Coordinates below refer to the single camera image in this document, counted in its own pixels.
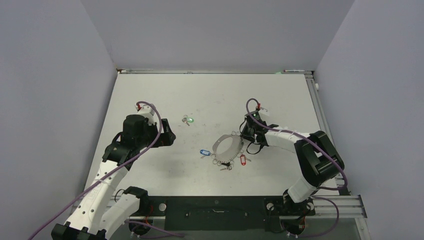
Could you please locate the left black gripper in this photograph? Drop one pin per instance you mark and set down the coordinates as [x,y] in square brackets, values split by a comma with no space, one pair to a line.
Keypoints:
[165,139]

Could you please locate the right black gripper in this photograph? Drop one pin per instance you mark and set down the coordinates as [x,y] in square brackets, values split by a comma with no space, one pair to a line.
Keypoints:
[245,135]

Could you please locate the key with green tag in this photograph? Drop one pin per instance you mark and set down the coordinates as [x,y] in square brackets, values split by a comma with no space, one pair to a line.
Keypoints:
[187,120]

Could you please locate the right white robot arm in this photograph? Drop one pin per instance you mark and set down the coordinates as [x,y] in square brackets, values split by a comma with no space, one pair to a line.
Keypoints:
[318,159]

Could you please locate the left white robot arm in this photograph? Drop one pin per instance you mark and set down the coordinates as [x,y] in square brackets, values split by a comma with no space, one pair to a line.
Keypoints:
[91,220]

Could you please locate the key with red tag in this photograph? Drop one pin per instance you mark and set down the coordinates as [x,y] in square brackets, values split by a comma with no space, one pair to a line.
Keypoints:
[244,160]

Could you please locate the key with black tag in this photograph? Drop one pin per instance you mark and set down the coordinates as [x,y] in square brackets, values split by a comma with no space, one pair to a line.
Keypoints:
[226,166]

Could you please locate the key with blue tag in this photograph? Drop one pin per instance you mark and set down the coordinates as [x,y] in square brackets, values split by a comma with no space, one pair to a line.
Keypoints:
[205,153]

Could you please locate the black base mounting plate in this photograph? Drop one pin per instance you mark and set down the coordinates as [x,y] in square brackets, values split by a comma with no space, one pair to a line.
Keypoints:
[224,213]

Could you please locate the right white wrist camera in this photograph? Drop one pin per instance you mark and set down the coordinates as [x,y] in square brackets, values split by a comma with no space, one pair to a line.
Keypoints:
[261,111]

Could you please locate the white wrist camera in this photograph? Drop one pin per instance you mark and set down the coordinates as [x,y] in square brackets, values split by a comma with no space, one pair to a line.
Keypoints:
[261,111]
[145,111]

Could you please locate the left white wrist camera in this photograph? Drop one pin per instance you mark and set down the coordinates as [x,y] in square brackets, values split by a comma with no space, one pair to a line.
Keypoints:
[145,111]

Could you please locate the aluminium frame rail back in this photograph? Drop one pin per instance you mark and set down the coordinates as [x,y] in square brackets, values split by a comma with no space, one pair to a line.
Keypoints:
[204,71]

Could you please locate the aluminium frame rail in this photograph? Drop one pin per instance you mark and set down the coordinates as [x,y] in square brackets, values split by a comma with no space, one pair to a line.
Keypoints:
[322,121]
[204,71]

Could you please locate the aluminium frame rail right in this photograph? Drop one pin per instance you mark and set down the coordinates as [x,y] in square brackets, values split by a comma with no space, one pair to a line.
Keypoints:
[322,121]

